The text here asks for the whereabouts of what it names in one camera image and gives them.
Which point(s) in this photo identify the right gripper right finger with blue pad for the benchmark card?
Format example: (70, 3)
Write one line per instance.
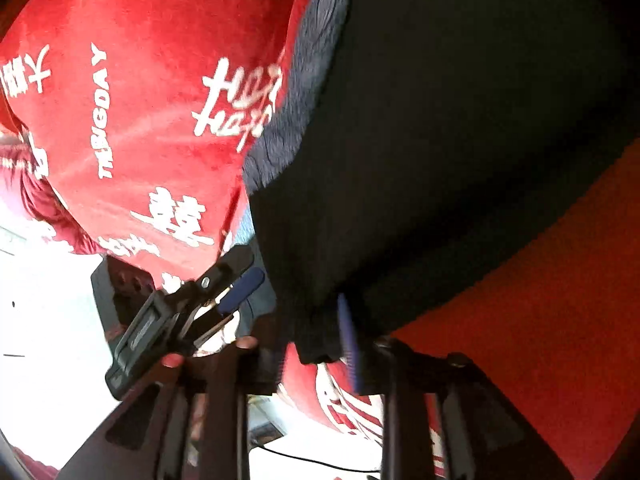
(443, 417)

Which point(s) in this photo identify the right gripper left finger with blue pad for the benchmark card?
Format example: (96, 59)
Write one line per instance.
(184, 422)

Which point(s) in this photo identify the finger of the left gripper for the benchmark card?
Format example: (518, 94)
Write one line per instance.
(222, 274)
(221, 304)

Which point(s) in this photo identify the black pants with patterned trim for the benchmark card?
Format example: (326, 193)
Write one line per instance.
(421, 143)

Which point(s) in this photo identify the red sofa cover white characters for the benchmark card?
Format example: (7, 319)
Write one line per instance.
(145, 111)

